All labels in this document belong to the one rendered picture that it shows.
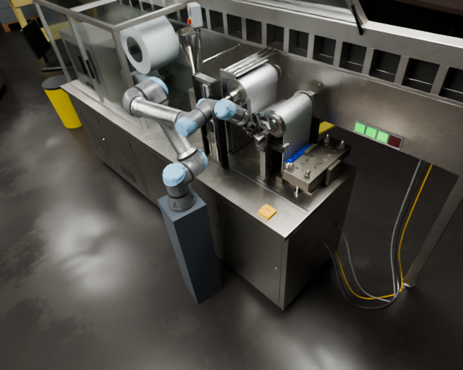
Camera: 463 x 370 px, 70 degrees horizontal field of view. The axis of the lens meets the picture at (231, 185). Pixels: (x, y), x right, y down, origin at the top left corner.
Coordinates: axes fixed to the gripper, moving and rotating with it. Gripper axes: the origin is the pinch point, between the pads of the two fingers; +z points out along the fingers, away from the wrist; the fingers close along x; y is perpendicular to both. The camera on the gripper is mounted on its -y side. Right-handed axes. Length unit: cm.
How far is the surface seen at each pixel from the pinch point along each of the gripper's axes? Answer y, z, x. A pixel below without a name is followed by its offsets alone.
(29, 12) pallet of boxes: -617, 167, -478
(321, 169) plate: 24.7, 29.2, 8.8
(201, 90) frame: -31.0, -8.9, -21.8
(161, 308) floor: 63, 33, -133
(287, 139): 6.1, 16.7, 2.3
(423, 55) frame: 7, 9, 69
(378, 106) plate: 10, 27, 46
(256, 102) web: -19.4, 11.8, -4.1
